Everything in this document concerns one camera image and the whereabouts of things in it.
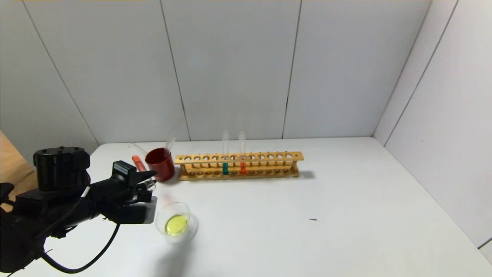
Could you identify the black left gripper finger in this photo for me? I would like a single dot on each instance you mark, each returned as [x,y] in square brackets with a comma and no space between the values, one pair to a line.
[146,184]
[144,177]

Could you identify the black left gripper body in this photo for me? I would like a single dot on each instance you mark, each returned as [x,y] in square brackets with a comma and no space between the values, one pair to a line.
[123,172]

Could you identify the test tube with orange-red pigment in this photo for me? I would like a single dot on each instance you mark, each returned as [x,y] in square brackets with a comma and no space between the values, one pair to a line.
[138,162]
[243,167]

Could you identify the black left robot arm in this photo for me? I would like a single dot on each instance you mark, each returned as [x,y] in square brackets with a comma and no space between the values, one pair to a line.
[61,169]

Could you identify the test tube with teal pigment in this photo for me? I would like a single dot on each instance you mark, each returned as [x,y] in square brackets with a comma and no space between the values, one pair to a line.
[225,168]

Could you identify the wooden test tube rack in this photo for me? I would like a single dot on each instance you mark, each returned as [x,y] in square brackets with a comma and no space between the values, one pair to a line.
[296,156]

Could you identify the dark red cup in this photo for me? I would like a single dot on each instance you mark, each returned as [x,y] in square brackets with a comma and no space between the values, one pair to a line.
[163,169]

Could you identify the clear glass beaker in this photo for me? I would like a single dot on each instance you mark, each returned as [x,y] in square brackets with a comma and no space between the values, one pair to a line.
[177,225]

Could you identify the white grey wrist camera box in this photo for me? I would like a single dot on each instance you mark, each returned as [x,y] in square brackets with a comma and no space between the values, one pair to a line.
[150,211]

